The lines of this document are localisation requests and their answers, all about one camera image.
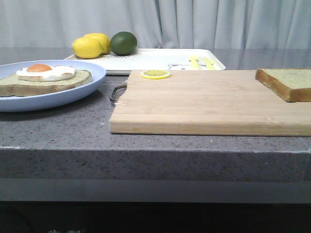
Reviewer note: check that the wooden cutting board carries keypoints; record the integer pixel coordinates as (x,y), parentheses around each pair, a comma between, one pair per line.
(213,102)

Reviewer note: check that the fried egg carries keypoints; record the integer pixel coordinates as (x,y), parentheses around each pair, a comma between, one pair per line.
(45,73)

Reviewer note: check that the light blue plate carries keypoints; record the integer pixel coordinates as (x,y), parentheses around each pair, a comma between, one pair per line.
(40,102)

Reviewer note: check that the front yellow lemon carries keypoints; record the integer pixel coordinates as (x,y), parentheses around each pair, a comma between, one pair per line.
(85,47)

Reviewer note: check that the bread slice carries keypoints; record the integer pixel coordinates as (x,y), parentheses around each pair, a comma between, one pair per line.
(13,86)
(290,84)

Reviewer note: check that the white rectangular tray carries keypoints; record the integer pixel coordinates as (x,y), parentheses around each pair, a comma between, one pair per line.
(146,59)

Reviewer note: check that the white curtain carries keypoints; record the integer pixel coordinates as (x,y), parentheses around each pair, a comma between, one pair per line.
(185,24)

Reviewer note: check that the rear yellow lemon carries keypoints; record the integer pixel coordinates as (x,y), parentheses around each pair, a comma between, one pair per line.
(103,40)

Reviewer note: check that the green lime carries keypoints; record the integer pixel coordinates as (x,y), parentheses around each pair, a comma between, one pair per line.
(123,43)

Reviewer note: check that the yellow lemon slice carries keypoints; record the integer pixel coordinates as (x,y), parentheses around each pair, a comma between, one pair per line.
(155,74)

